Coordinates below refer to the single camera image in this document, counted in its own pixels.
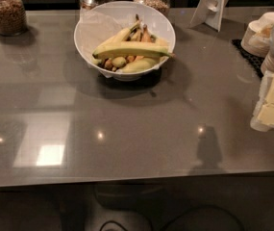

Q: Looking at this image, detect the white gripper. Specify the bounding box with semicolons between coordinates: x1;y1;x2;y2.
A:
250;71;274;132

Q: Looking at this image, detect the large front banana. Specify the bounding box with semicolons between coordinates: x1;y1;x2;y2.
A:
92;41;174;59

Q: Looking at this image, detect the lower front banana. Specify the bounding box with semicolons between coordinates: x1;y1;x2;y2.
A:
120;58;159;73

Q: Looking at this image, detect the banana behind, green stem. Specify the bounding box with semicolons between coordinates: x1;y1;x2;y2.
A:
100;15;142;46

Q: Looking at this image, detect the white bowl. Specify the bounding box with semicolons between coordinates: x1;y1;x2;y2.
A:
82;1;176;82

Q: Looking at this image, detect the black rubber mat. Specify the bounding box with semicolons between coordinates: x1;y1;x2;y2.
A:
232;39;264;79

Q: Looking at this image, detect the stack of paper bowls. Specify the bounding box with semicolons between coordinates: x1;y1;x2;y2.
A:
240;12;274;58

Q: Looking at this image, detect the white folded card stand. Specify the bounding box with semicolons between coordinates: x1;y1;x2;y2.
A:
189;0;229;32

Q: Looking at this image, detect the small round yellow fruit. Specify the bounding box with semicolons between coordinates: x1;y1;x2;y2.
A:
112;57;126;68

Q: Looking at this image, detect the white paper liner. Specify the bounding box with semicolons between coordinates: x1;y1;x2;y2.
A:
74;9;122;62

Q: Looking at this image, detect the black floor cable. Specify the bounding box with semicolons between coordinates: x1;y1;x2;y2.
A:
98;204;246;231

